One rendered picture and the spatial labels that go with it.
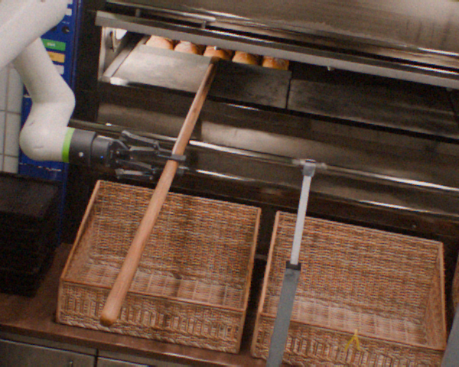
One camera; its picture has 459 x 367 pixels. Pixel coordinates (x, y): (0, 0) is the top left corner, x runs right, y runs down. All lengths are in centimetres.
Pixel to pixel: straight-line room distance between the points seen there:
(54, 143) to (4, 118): 75
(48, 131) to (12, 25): 45
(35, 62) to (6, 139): 83
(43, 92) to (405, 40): 111
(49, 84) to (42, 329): 76
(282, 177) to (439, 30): 67
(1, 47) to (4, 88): 109
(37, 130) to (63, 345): 71
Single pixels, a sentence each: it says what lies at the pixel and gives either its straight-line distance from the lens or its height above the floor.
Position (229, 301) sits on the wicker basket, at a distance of 310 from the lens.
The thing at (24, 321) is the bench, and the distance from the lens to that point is 291.
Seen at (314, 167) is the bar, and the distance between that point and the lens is 270.
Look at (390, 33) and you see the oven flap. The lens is 297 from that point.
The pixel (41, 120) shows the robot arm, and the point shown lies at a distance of 252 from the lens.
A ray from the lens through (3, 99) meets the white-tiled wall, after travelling 321.
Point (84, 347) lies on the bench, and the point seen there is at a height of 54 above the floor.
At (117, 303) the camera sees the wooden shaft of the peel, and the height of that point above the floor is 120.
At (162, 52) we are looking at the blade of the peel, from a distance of 346.
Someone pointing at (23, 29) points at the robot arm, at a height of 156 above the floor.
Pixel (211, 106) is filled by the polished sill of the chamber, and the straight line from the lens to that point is 306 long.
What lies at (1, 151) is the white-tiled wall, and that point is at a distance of 327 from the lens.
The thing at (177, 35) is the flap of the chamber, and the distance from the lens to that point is 286.
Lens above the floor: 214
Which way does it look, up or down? 23 degrees down
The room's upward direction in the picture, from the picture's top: 10 degrees clockwise
